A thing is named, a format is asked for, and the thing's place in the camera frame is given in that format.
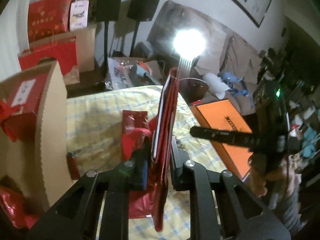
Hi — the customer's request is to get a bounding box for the black speaker on stand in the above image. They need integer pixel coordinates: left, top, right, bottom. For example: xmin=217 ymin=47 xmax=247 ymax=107
xmin=96 ymin=0 xmax=124 ymax=85
xmin=127 ymin=0 xmax=161 ymax=58

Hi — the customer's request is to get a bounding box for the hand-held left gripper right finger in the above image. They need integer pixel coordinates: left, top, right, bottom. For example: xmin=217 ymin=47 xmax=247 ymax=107
xmin=171 ymin=136 xmax=290 ymax=240

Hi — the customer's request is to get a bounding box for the yellow checkered tablecloth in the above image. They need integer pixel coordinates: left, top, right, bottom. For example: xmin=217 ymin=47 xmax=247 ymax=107
xmin=66 ymin=85 xmax=250 ymax=240

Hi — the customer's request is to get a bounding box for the bright lamp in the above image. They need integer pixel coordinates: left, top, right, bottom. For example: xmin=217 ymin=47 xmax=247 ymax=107
xmin=172 ymin=29 xmax=207 ymax=73

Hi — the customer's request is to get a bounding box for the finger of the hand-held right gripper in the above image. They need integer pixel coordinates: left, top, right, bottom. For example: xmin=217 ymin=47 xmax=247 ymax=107
xmin=189 ymin=126 xmax=258 ymax=147

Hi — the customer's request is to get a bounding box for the brown sofa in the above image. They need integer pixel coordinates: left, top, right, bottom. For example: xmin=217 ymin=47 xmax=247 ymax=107
xmin=147 ymin=0 xmax=265 ymax=115

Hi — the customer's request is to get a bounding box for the orange fruit box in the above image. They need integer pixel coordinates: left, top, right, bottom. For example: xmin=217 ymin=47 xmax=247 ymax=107
xmin=191 ymin=99 xmax=253 ymax=179

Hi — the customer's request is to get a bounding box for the brown sofa cushion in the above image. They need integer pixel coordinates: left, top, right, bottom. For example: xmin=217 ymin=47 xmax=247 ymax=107
xmin=225 ymin=35 xmax=260 ymax=85
xmin=150 ymin=1 xmax=233 ymax=65

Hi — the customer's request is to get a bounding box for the small red packet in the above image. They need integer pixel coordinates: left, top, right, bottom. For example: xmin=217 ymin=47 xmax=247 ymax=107
xmin=67 ymin=152 xmax=81 ymax=180

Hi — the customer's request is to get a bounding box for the large cardboard box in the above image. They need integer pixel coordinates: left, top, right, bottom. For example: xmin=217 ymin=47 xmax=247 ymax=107
xmin=0 ymin=60 xmax=73 ymax=215

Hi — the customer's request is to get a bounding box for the dark cluttered shelf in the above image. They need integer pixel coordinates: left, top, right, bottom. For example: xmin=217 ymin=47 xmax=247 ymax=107
xmin=257 ymin=17 xmax=320 ymax=155

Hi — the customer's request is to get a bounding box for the blue strapped bag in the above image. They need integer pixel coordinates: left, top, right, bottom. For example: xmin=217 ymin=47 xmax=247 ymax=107
xmin=219 ymin=71 xmax=250 ymax=103

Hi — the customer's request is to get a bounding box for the dark brown bowl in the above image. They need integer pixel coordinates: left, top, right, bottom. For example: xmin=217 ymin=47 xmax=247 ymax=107
xmin=185 ymin=80 xmax=209 ymax=103

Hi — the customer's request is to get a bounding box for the clear plastic bag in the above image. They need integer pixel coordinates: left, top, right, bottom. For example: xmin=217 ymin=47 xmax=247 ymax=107
xmin=105 ymin=57 xmax=140 ymax=90

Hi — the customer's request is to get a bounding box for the red cartoon gift box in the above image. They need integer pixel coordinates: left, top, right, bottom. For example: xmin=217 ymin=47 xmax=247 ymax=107
xmin=150 ymin=67 xmax=182 ymax=233

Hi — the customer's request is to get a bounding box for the brown paper bag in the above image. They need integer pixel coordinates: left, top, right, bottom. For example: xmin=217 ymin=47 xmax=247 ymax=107
xmin=136 ymin=59 xmax=171 ymax=86

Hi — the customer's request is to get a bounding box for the red plastic bag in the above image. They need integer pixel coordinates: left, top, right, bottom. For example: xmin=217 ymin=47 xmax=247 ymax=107
xmin=0 ymin=185 xmax=33 ymax=230

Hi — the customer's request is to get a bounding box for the large red gift bag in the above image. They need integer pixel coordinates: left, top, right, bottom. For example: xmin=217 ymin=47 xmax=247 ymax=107
xmin=27 ymin=0 xmax=75 ymax=43

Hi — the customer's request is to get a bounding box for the person's right hand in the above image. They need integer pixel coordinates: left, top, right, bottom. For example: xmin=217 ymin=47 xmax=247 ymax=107
xmin=247 ymin=152 xmax=278 ymax=198

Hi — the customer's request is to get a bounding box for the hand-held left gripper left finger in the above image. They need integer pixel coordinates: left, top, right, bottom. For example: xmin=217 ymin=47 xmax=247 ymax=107
xmin=27 ymin=140 xmax=152 ymax=240

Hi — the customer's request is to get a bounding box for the red box below cabinet top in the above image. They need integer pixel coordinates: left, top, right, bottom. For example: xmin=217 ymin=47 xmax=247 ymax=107
xmin=19 ymin=36 xmax=80 ymax=84

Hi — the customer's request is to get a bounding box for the large red gift box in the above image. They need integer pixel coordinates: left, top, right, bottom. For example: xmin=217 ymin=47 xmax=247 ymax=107
xmin=0 ymin=77 xmax=48 ymax=142

